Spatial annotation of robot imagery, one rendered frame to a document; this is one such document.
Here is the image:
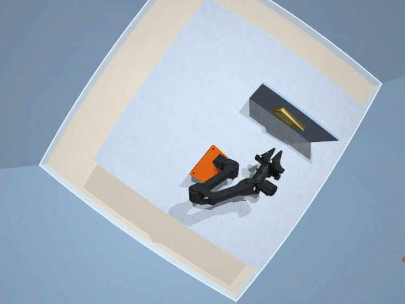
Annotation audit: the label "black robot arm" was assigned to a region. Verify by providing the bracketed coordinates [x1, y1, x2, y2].
[188, 154, 278, 205]

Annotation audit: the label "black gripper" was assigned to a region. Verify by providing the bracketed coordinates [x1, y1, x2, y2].
[255, 148, 285, 179]

